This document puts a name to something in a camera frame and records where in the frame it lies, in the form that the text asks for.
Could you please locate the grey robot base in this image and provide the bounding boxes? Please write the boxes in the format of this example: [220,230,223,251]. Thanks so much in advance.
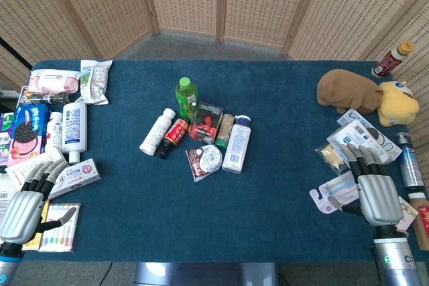
[133,261,280,286]

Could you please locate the large white lotion bottle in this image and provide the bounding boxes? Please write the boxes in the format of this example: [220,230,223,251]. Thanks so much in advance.
[62,100,88,165]

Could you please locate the small white pink bottle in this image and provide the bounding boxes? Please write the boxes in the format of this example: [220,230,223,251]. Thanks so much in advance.
[44,111,64,153]

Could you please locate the green tea bottle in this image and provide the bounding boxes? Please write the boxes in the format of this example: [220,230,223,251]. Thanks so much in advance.
[175,76,200,123]

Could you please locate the brown cylinder green cap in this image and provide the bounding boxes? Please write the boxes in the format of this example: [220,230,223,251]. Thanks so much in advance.
[214,113,236,152]

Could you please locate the blue table cloth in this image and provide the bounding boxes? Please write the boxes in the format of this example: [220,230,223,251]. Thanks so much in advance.
[22,59,420,264]

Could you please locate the plain white carton box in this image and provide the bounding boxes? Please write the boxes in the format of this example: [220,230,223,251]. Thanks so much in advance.
[4,147,68,190]

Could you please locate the slim white bottle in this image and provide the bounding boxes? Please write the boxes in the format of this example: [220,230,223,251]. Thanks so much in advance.
[139,108,177,157]

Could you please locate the pink wet wipes pack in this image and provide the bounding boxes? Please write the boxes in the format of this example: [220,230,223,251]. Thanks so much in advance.
[27,69,81,96]

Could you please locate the round white lidded cup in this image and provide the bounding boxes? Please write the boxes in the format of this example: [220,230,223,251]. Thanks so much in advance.
[199,144,224,173]

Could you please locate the white barcode blister packet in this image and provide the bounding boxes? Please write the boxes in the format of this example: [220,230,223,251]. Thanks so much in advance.
[326,119,404,166]

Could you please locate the white bottle blue cap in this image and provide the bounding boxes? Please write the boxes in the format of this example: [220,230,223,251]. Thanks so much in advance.
[221,115,252,175]

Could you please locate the brown plush animal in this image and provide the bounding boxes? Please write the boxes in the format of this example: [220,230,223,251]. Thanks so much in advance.
[316,68,384,115]

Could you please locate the red label dark bottle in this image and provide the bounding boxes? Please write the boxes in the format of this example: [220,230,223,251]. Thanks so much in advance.
[154,117,191,160]

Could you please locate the red bottle yellow cap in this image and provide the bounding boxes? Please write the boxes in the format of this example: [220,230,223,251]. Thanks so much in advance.
[371,40,416,79]

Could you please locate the black cable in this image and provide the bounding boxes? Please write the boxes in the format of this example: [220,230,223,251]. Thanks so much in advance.
[99,261,114,286]

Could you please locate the white blue print packet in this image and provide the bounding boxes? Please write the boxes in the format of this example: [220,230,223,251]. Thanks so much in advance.
[336,109,373,128]

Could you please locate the toothbrush blister pack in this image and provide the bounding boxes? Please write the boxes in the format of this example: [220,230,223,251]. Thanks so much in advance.
[308,169,362,215]

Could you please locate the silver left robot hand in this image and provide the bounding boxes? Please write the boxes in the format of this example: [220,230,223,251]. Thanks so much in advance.
[0,159,78,244]

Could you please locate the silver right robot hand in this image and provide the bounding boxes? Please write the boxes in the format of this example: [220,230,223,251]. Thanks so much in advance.
[327,143,405,228]

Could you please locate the white barcode paper pack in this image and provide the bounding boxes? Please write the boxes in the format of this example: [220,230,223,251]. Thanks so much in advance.
[0,173,18,233]

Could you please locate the black box red contents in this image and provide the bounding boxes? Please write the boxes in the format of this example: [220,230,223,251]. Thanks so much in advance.
[188,100,225,145]

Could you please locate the yellow sponge pack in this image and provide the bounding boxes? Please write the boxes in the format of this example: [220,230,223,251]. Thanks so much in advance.
[314,143,350,171]

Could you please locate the blue pump bottle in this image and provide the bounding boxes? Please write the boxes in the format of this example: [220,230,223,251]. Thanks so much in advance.
[395,131,427,190]

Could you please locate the green purple package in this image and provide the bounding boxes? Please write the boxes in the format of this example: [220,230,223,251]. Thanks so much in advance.
[0,113,16,167]

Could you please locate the brown jar with red label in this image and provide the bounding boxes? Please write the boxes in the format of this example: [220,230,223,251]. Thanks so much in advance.
[408,192,429,251]

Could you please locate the white pink card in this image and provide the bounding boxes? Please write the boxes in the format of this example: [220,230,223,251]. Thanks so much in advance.
[396,195,420,232]

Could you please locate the white pink toothpaste box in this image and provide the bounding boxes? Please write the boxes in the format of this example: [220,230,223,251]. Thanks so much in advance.
[46,158,103,201]

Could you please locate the white green snack bag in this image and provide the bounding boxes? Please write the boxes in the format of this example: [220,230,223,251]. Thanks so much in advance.
[74,60,113,106]

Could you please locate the yellow plush toy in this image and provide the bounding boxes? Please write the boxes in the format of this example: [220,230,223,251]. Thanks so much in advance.
[377,80,421,128]

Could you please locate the pastel marker pen pack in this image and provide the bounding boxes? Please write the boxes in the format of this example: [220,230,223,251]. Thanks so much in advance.
[38,202,82,253]

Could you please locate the blue pink cookie box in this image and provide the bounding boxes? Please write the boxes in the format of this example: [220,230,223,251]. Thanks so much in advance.
[6,103,51,167]

